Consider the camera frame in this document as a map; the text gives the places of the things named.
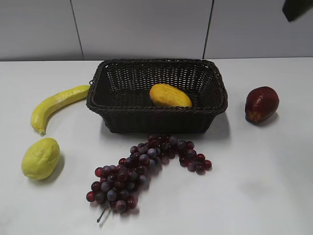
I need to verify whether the yellow orange mango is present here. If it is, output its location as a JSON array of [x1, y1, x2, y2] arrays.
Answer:
[[149, 84, 192, 107]]

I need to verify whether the dark woven rectangular basket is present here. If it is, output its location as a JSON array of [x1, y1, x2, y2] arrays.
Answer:
[[87, 59, 228, 134]]

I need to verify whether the purple red grape bunch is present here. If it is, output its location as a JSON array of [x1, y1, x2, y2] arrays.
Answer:
[[86, 135, 213, 223]]

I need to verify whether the dark red pear fruit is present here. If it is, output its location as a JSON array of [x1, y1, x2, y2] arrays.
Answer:
[[245, 86, 279, 124]]

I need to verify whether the yellow banana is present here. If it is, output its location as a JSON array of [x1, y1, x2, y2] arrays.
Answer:
[[31, 85, 90, 136]]

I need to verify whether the yellow green lemon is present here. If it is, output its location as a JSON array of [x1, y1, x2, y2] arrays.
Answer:
[[21, 138, 60, 180]]

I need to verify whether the dark object at corner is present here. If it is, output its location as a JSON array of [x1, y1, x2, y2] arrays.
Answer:
[[282, 0, 313, 22]]

